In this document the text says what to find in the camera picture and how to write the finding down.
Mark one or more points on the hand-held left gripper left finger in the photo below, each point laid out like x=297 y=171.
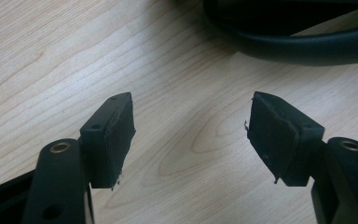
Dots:
x=108 y=146

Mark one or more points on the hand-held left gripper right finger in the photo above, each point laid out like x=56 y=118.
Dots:
x=276 y=137

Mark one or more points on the black curved padded object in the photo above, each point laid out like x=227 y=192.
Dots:
x=292 y=49

